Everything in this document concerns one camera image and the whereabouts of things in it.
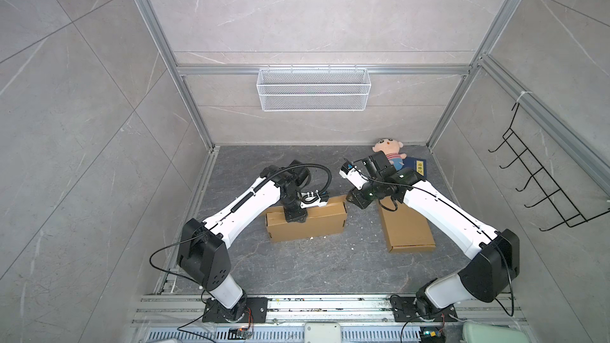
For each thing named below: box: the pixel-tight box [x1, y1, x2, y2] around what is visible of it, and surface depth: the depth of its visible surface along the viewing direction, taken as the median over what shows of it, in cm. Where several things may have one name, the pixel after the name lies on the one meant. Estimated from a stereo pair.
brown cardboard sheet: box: [261, 194, 348, 243], surface depth 80 cm
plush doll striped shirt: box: [371, 138, 408, 172], surface depth 112 cm
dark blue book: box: [402, 156, 428, 178], surface depth 113 cm
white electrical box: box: [304, 322, 342, 343], surface depth 70 cm
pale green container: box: [462, 322, 526, 343], surface depth 70 cm
